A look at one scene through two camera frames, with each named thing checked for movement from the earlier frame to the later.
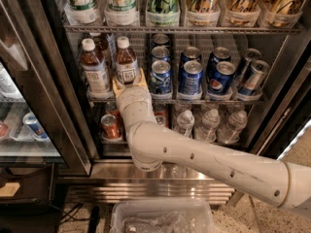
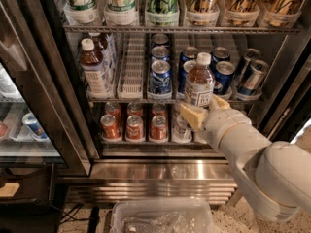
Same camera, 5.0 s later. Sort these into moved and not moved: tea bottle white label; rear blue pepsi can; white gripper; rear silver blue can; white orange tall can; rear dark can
Moved: white gripper; tea bottle white label
Not moved: rear silver blue can; rear dark can; white orange tall can; rear blue pepsi can
